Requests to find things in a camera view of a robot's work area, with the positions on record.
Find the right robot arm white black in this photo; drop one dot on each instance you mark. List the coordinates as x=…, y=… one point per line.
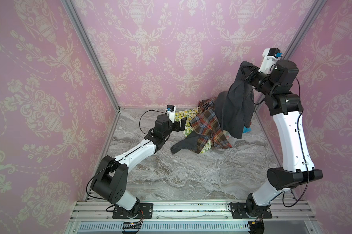
x=286, y=109

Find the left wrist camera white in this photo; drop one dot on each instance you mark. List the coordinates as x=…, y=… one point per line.
x=171, y=112

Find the small circuit board connector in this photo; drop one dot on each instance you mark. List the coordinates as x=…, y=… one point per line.
x=131, y=227

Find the teal cloth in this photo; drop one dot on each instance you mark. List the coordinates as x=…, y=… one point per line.
x=247, y=130

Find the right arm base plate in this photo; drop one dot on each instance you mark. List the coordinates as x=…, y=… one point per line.
x=243, y=211

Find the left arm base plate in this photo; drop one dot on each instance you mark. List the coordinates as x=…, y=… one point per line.
x=142, y=210

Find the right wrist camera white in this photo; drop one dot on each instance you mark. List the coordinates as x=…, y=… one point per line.
x=270, y=58

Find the aluminium front rail frame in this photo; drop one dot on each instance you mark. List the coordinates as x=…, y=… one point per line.
x=194, y=217

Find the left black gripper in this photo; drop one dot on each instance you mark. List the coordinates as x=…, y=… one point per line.
x=178, y=128

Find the red plaid cloth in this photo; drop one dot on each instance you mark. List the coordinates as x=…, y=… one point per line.
x=207, y=127

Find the left aluminium corner post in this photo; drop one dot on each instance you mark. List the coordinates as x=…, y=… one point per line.
x=86, y=43

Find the dark grey cloth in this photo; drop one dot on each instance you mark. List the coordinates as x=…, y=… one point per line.
x=234, y=110

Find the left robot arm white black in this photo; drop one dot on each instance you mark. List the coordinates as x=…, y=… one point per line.
x=110, y=180

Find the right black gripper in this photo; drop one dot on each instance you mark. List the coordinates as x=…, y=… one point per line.
x=251, y=74

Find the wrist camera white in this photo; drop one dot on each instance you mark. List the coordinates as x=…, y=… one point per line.
x=270, y=58
x=171, y=112

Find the right aluminium corner post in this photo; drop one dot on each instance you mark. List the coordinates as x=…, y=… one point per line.
x=306, y=24

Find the yellow lemon print cloth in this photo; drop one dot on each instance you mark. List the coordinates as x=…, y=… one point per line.
x=189, y=115

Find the aluminium corner post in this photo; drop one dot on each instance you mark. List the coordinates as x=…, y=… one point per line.
x=306, y=24
x=86, y=43

